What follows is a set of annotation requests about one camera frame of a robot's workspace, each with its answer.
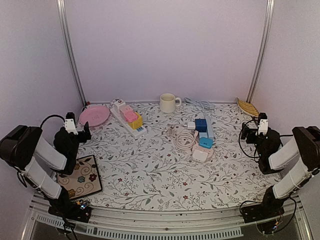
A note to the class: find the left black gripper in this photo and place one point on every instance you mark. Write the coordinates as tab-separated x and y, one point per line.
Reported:
88	136

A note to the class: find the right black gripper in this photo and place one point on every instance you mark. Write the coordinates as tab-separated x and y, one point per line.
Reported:
251	131

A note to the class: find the light blue power strip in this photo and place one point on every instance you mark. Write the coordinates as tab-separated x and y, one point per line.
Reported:
210	133

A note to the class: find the cyan plug adapter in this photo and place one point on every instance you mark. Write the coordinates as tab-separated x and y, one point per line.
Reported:
205	142

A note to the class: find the pink round socket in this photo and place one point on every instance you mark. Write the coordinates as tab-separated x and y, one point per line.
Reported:
209	151

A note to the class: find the light blue plug adapter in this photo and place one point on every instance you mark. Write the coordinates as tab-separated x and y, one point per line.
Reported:
203	135

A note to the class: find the dark blue cube adapter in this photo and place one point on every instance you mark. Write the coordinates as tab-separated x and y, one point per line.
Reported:
200	125

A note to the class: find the small white charger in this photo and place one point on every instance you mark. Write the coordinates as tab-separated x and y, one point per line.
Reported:
190	125

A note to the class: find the white plug adapter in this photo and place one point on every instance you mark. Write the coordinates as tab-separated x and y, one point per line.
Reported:
199	156

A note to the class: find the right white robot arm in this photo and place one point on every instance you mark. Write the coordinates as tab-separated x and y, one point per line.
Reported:
274	157

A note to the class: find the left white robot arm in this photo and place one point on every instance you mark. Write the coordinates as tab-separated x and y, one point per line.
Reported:
24	145

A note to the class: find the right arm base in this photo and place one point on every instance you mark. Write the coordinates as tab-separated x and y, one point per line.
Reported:
253	211

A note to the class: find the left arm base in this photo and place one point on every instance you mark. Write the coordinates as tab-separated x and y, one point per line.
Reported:
69	210

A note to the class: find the white cartoon plug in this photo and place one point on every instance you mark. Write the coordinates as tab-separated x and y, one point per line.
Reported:
117	103

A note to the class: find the light pink plug adapter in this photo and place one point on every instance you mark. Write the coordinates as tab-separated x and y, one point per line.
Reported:
125	109

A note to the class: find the pink plate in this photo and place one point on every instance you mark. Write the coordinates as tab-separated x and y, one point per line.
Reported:
94	115

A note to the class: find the yellow leaf dish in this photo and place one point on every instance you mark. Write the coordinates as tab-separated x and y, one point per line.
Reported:
247	108

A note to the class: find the floral square coaster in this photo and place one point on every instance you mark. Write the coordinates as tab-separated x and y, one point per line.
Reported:
85	179

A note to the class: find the white power strip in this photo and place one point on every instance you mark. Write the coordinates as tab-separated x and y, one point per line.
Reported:
135	133

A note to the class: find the yellow cube adapter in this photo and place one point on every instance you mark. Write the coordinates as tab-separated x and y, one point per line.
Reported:
137	123

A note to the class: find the cream mug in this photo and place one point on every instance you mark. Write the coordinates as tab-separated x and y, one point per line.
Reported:
169	102

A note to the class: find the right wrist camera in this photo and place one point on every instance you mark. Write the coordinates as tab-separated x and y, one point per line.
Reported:
263	124

